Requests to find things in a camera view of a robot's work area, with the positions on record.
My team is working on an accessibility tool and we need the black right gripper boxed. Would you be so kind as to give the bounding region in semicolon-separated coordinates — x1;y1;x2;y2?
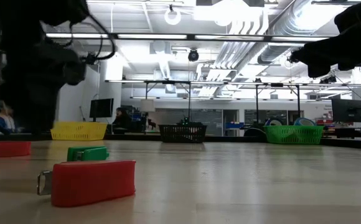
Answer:
298;30;361;78

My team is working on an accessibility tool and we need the silver ventilation duct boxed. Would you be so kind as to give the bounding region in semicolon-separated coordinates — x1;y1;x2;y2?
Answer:
256;0;346;65

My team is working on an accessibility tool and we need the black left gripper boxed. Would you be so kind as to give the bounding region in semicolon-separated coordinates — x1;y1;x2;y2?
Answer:
0;83;59;134

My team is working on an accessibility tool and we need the black background rig frame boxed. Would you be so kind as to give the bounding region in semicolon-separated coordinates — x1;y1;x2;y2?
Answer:
144;80;302;125

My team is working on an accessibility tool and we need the black aluminium table frame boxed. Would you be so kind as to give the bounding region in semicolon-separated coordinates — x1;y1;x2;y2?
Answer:
0;132;361;150

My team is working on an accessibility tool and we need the black plastic basket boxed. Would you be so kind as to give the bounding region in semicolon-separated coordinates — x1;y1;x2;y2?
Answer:
158;123;208;144

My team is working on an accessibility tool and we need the dark blue tape roll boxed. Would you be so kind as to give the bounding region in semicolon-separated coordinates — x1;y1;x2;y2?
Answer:
263;117;284;127

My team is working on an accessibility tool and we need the light blue tape roll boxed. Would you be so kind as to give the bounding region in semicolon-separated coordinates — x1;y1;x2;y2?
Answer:
293;117;317;127

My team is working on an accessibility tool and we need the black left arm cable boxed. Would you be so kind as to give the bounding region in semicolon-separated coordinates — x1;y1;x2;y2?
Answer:
70;12;116;62

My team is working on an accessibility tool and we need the yellow plastic basket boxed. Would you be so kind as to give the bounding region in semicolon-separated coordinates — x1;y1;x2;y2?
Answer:
50;121;108;141

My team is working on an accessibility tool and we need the white ring lamp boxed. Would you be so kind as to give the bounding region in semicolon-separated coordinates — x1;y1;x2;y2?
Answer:
164;7;182;26

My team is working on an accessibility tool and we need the person with cap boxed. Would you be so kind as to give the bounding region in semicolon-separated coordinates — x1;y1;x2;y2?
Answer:
0;101;16;134

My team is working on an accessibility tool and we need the green plastic basket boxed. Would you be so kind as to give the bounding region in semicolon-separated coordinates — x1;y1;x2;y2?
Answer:
263;124;325;145

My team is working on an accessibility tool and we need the blue storage bin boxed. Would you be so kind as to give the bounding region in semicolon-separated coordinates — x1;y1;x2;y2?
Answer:
225;121;245;130

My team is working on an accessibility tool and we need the black computer monitor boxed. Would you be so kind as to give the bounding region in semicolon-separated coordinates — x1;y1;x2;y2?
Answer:
331;98;361;124
89;98;115;119

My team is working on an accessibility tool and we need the red mini stapler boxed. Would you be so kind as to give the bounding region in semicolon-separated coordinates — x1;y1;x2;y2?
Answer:
37;159;137;208
0;140;32;158

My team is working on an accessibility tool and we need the green mini stapler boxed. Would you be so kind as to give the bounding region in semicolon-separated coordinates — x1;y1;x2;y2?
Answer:
67;145;110;162

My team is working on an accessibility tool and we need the overhead light bar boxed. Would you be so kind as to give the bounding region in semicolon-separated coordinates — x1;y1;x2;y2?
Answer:
45;32;331;44

